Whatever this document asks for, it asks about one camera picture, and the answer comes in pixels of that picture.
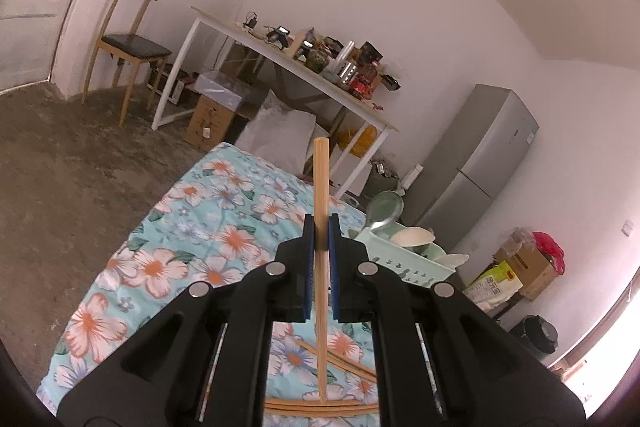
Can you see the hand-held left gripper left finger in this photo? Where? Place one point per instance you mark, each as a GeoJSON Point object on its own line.
{"type": "Point", "coordinates": [310, 272]}

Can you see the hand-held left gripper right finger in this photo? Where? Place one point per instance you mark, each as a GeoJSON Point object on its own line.
{"type": "Point", "coordinates": [334, 272]}

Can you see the green perforated utensil basket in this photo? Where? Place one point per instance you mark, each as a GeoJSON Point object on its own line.
{"type": "Point", "coordinates": [405, 269]}

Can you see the wooden chopstick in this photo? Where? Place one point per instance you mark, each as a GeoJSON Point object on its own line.
{"type": "Point", "coordinates": [300, 349]}
{"type": "Point", "coordinates": [305, 347]}
{"type": "Point", "coordinates": [290, 402]}
{"type": "Point", "coordinates": [321, 187]}
{"type": "Point", "coordinates": [285, 409]}

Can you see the steel spoon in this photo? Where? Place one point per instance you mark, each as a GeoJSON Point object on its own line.
{"type": "Point", "coordinates": [385, 207]}

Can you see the white plastic spoon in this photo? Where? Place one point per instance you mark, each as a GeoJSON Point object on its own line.
{"type": "Point", "coordinates": [412, 237]}
{"type": "Point", "coordinates": [452, 259]}

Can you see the olive green bag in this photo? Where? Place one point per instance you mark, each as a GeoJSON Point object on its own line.
{"type": "Point", "coordinates": [382, 174]}

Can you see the floral turquoise blanket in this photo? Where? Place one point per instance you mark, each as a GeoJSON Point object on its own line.
{"type": "Point", "coordinates": [190, 257]}

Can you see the white power strip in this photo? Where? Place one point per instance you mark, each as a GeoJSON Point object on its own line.
{"type": "Point", "coordinates": [412, 174]}

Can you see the yellow bag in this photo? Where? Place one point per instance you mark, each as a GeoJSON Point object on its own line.
{"type": "Point", "coordinates": [365, 141]}

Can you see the white pillow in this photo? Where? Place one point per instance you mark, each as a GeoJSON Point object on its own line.
{"type": "Point", "coordinates": [277, 132]}

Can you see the yellow printed sack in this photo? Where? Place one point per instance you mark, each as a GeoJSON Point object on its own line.
{"type": "Point", "coordinates": [492, 284]}

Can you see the grey refrigerator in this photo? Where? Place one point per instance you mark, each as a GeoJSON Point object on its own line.
{"type": "Point", "coordinates": [475, 167]}

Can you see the brown cardboard box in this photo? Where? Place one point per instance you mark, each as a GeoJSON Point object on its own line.
{"type": "Point", "coordinates": [207, 124]}

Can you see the open cardboard box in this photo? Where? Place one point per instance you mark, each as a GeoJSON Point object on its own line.
{"type": "Point", "coordinates": [530, 267]}

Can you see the row of tabletop clutter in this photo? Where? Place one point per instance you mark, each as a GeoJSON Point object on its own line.
{"type": "Point", "coordinates": [340, 62]}

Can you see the black round bin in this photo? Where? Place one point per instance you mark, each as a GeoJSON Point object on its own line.
{"type": "Point", "coordinates": [534, 337]}

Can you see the red plastic bag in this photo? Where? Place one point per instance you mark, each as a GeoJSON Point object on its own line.
{"type": "Point", "coordinates": [550, 252]}

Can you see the white table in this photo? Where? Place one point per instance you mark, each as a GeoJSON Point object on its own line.
{"type": "Point", "coordinates": [260, 44]}

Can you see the window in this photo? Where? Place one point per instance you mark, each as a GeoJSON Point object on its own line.
{"type": "Point", "coordinates": [605, 332]}

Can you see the wooden chair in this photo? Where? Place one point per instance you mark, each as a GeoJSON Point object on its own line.
{"type": "Point", "coordinates": [130, 44]}

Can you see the white wall socket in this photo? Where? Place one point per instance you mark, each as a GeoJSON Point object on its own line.
{"type": "Point", "coordinates": [629, 227]}

